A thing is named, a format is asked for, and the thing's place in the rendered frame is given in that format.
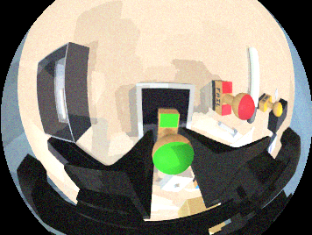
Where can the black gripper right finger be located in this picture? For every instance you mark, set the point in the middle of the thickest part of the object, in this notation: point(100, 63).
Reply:
point(216, 165)

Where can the wooden rubber stamp with yellow knob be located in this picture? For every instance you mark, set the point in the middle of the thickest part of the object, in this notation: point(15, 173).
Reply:
point(266, 101)

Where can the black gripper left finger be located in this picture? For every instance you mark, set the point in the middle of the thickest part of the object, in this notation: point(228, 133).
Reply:
point(131, 175)

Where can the rubber stamp with red knob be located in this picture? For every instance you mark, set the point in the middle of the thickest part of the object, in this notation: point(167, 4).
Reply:
point(223, 100)

